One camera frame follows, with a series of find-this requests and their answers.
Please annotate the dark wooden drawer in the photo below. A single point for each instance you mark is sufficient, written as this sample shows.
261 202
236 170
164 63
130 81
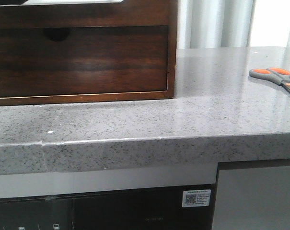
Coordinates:
45 62

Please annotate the grey orange handled scissors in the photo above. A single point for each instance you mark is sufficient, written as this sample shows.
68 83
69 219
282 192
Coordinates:
278 76

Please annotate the dark wooden drawer box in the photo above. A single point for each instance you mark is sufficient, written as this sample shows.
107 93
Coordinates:
53 14

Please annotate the black built-in appliance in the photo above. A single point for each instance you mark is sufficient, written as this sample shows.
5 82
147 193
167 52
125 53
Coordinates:
132 209

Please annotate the white QR code sticker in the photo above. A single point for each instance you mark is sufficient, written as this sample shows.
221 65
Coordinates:
196 198

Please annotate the white curtain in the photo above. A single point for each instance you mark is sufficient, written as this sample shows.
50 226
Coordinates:
233 23

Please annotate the grey cabinet door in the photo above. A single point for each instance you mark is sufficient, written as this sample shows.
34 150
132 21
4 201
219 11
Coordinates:
253 199

